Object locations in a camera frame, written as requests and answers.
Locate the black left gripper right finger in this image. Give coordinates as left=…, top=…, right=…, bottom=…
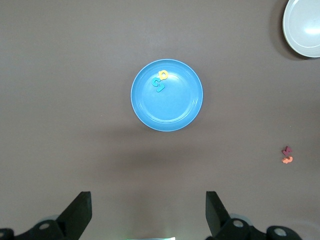
left=205, top=191, right=301, bottom=240

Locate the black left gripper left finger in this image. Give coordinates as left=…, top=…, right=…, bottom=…
left=0, top=191, right=92, bottom=240

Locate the blue plate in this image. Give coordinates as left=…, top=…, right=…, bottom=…
left=130, top=58, right=204, bottom=133

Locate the beige plate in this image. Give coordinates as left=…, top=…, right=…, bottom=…
left=282, top=0, right=320, bottom=59

